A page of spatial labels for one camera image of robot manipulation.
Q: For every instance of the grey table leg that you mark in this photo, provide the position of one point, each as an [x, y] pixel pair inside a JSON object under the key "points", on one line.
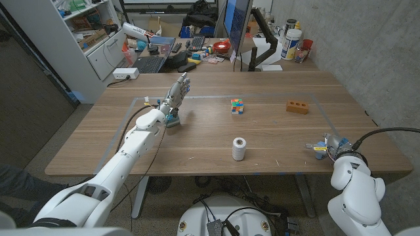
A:
{"points": [[139, 200], [305, 196]]}

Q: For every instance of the white cylindrical tube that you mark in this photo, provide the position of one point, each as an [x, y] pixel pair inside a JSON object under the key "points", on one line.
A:
{"points": [[134, 31]]}

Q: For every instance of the black laptop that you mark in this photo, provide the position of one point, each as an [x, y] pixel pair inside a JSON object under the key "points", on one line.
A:
{"points": [[149, 64]]}

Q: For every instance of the red bowl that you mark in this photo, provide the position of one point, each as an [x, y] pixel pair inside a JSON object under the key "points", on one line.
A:
{"points": [[222, 47]]}

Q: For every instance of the black computer monitor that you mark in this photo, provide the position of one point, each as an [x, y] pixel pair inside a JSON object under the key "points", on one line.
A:
{"points": [[236, 23]]}

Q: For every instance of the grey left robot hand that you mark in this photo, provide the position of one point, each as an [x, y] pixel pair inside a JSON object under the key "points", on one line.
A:
{"points": [[177, 95]]}

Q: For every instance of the blue toy camera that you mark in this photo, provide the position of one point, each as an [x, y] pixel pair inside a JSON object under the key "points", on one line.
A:
{"points": [[320, 154]]}

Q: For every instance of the teal yarn ball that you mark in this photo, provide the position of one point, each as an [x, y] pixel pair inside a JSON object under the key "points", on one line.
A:
{"points": [[141, 45]]}

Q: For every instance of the white shelf cabinet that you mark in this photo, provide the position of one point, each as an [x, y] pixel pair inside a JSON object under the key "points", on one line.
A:
{"points": [[98, 59]]}

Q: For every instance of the person in dark trousers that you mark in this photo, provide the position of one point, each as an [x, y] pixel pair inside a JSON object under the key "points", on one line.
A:
{"points": [[19, 187]]}

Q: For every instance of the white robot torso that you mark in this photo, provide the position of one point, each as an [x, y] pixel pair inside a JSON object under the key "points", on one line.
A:
{"points": [[223, 209]]}

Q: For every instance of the large white canister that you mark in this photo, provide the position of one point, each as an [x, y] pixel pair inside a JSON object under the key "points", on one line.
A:
{"points": [[290, 44]]}

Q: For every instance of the black backpack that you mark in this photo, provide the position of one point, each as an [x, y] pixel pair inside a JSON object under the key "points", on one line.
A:
{"points": [[200, 14]]}

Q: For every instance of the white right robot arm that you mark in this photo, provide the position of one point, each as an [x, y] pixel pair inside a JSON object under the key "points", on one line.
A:
{"points": [[356, 193]]}

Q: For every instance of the white thread spool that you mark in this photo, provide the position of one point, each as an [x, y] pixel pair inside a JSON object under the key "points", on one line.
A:
{"points": [[239, 150]]}

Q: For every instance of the orange block with holes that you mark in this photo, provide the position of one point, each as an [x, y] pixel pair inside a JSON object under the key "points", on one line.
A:
{"points": [[297, 107]]}

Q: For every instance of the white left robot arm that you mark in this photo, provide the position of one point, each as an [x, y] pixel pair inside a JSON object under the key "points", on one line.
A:
{"points": [[134, 144]]}

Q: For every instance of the flat white box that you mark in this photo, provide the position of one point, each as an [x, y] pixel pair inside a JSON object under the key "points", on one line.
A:
{"points": [[271, 67]]}

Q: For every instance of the dark-lidded canister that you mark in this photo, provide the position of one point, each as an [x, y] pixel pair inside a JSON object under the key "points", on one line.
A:
{"points": [[290, 23]]}

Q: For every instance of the multicolour Rubik's cube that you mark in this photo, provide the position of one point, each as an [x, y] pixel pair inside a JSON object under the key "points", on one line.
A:
{"points": [[237, 106]]}

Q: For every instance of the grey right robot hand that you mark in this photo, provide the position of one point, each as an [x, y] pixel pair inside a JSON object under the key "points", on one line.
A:
{"points": [[336, 144]]}

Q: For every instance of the teal left wrist camera mount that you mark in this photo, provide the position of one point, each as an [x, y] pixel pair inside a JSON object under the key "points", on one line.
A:
{"points": [[173, 122]]}

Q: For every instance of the white paper note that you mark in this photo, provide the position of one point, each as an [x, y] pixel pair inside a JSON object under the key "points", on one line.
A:
{"points": [[233, 56]]}

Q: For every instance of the black round floor fan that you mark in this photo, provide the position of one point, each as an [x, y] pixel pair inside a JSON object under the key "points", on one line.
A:
{"points": [[159, 185]]}

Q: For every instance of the brown cardboard box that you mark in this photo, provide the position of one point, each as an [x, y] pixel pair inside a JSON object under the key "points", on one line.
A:
{"points": [[169, 30]]}

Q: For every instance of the small black perforated box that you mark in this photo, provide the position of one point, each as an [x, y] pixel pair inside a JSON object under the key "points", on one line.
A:
{"points": [[215, 227]]}

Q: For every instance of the white power strip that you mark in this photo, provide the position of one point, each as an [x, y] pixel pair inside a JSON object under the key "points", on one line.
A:
{"points": [[125, 73]]}

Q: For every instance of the black keyboard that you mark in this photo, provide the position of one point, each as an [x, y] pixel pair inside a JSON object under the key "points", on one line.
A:
{"points": [[197, 43]]}

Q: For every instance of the yellow bottle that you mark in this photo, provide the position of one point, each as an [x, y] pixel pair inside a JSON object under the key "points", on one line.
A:
{"points": [[298, 25]]}

